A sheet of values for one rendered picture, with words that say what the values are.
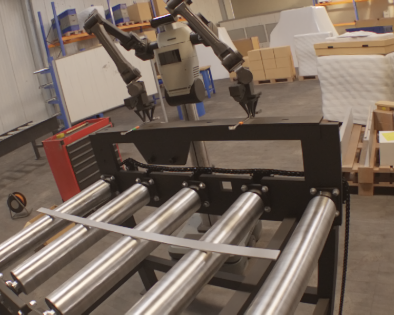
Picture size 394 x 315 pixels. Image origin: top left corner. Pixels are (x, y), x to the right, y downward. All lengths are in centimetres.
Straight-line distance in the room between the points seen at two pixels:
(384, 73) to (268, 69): 581
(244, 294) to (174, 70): 137
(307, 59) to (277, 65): 91
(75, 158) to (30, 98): 886
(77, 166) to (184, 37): 197
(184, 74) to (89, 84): 412
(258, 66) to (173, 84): 777
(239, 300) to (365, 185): 217
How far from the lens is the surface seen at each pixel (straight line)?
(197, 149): 208
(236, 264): 212
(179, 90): 196
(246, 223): 116
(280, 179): 128
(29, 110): 1209
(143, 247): 118
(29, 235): 158
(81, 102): 590
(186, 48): 192
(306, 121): 116
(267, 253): 92
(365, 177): 292
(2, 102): 1167
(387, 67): 428
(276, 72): 954
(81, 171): 349
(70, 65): 588
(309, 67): 942
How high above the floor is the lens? 149
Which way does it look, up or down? 19 degrees down
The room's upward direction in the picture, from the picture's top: 13 degrees counter-clockwise
